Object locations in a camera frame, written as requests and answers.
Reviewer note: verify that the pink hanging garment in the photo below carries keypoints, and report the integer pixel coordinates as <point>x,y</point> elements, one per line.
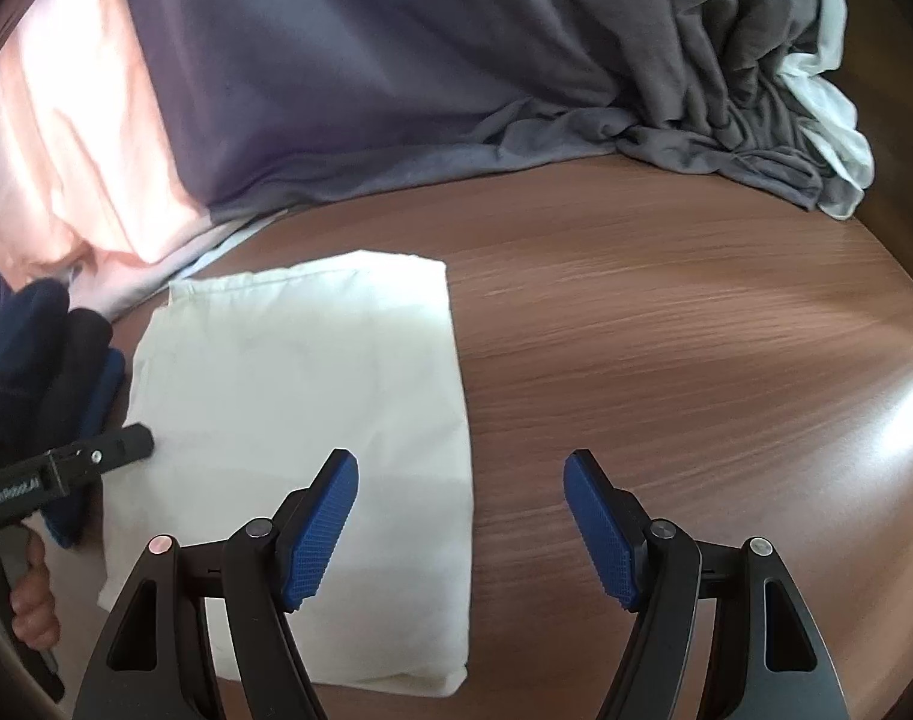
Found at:
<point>89,190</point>

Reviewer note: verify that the white pants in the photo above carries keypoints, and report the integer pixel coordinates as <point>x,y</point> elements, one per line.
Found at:
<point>248,383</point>

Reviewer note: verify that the grey hanging garment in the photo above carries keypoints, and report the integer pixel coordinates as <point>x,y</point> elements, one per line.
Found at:
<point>271,102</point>

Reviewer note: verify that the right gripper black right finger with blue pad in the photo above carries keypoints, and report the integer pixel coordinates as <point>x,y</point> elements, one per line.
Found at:
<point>767,658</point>

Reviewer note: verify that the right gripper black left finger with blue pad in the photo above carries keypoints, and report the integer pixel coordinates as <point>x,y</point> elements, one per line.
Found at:
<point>154,656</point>

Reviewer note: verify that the white hanging garment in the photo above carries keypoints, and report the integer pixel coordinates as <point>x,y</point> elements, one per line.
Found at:
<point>832,117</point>

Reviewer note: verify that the person's left hand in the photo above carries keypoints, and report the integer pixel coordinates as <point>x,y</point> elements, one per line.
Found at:
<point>35,621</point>

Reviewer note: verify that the dark navy folded clothes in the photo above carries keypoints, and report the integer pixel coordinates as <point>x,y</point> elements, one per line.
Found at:
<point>58,372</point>

